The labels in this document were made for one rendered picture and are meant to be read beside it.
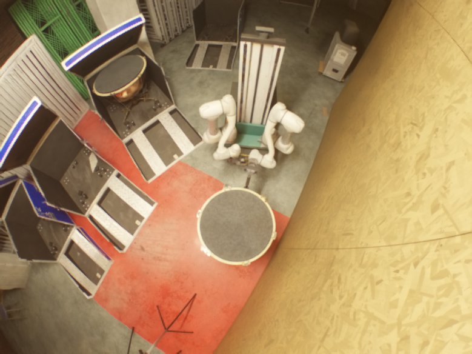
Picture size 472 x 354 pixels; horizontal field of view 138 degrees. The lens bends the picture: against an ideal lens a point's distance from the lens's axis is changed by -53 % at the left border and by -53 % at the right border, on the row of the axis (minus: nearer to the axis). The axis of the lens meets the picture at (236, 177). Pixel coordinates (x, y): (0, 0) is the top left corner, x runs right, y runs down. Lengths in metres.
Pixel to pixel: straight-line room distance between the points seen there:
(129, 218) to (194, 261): 1.10
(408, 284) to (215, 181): 2.48
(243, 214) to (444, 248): 1.55
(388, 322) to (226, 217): 1.50
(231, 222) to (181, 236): 1.04
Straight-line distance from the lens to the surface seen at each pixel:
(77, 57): 2.47
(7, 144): 2.35
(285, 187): 2.77
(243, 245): 1.76
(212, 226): 1.77
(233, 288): 2.63
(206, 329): 2.84
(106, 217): 3.04
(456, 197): 0.69
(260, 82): 1.92
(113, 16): 3.52
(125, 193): 2.94
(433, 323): 0.60
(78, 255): 3.50
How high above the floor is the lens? 2.56
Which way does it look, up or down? 70 degrees down
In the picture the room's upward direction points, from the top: 4 degrees clockwise
